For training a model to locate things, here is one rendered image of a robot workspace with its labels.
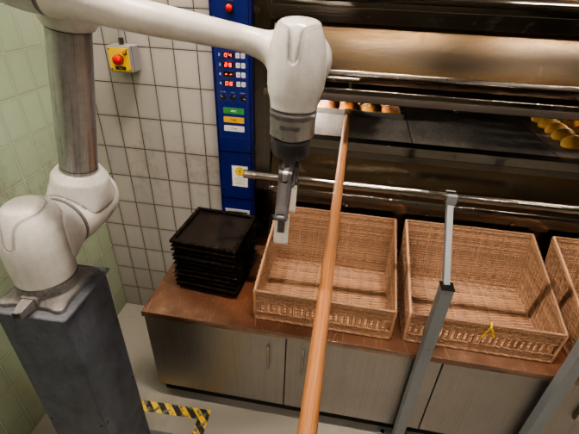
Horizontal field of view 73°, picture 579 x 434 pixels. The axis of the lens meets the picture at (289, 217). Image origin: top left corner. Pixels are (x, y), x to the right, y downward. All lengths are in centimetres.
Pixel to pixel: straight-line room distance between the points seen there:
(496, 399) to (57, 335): 157
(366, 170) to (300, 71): 110
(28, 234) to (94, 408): 63
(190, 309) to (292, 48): 124
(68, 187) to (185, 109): 75
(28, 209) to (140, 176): 100
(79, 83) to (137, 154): 94
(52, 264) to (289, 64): 79
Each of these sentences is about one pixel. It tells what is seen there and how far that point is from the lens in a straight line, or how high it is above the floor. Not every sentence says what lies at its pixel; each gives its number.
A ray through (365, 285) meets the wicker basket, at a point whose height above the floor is 59.
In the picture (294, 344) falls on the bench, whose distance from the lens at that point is 164.
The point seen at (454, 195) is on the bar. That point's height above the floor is 117.
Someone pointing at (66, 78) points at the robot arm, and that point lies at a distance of 111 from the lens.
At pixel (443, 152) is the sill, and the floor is 117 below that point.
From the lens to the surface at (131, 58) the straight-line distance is 178.
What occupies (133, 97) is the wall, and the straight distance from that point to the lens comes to 191.
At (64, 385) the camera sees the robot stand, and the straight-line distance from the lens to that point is 145.
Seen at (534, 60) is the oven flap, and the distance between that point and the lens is 172.
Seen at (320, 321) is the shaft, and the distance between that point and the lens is 79.
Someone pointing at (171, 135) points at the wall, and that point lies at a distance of 188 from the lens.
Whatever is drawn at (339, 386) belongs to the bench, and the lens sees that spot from 180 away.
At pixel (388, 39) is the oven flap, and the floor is 158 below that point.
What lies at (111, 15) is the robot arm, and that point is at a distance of 84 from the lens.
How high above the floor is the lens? 178
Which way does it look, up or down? 32 degrees down
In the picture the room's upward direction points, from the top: 2 degrees clockwise
